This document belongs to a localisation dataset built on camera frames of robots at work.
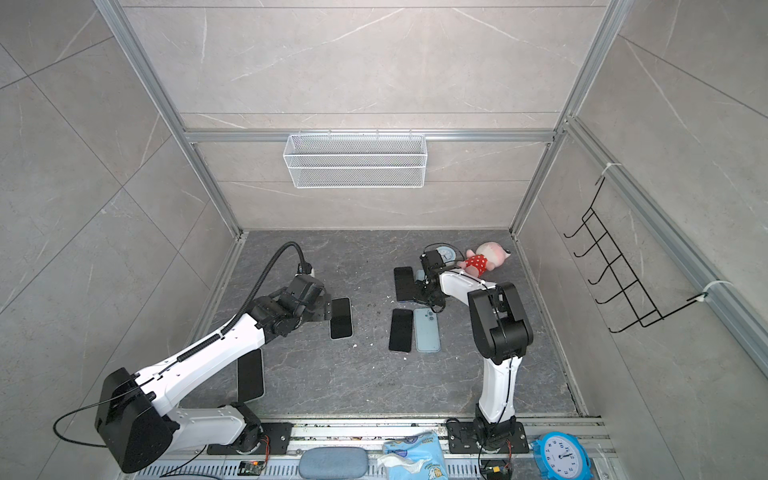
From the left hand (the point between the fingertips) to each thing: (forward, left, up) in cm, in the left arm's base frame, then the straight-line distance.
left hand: (318, 296), depth 82 cm
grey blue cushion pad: (-38, -6, -12) cm, 40 cm away
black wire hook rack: (-17, -71, +19) cm, 75 cm away
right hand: (+9, -31, -16) cm, 36 cm away
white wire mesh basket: (+45, -10, +14) cm, 49 cm away
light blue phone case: (-4, -32, -16) cm, 36 cm away
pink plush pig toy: (+21, -57, -9) cm, 61 cm away
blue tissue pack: (-38, -24, -9) cm, 46 cm away
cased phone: (-2, -5, -13) cm, 14 cm away
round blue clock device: (-39, -60, -13) cm, 72 cm away
